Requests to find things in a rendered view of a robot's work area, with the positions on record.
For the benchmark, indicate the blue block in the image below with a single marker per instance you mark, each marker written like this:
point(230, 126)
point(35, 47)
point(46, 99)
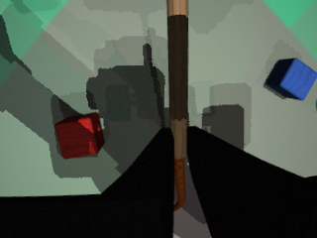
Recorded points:
point(292, 78)

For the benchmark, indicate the red block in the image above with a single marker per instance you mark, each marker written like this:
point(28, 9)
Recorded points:
point(80, 135)

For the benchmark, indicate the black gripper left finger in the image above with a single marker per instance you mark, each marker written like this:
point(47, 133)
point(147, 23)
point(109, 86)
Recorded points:
point(137, 205)

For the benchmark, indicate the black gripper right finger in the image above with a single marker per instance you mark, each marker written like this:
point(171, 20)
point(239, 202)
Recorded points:
point(243, 196)

